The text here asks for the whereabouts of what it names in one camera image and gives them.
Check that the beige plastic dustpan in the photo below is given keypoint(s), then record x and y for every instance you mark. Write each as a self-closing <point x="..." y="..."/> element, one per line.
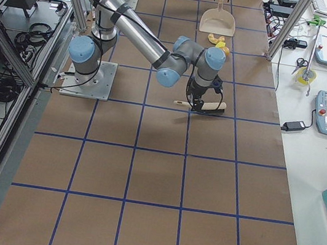
<point x="218" y="21"/>

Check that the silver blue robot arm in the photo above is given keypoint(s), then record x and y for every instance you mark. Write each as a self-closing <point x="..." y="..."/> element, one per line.
<point x="113" y="15"/>

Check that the croissant bread piece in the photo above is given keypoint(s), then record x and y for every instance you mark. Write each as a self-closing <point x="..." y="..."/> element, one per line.
<point x="215" y="40"/>

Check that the brown potato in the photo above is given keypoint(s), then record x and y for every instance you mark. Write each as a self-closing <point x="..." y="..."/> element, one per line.
<point x="225" y="50"/>

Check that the yellow sponge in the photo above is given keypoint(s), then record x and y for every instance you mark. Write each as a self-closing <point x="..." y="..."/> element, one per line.
<point x="220" y="44"/>

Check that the black power adapter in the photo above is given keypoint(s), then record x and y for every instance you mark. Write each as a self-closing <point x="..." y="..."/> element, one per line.
<point x="293" y="126"/>

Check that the yellow tape roll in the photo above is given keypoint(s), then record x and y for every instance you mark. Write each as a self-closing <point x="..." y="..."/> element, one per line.
<point x="305" y="77"/>

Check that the aluminium frame post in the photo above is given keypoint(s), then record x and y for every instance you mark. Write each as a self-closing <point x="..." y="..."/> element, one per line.
<point x="294" y="17"/>

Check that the black handled scissors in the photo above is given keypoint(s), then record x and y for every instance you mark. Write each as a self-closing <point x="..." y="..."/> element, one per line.
<point x="300" y="63"/>

